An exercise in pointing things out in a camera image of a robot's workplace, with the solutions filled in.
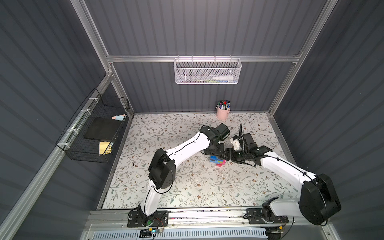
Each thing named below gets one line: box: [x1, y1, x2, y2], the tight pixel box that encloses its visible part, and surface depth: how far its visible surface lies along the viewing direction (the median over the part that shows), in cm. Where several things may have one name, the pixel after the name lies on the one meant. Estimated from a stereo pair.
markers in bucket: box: [215, 99, 231, 110], surface depth 111 cm
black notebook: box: [84, 116, 123, 142], surface depth 74 cm
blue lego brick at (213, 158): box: [209, 155, 218, 162], surface depth 87 cm
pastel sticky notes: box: [111, 114, 126, 121], surface depth 83 cm
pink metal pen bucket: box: [215, 107, 231, 121], surface depth 115 cm
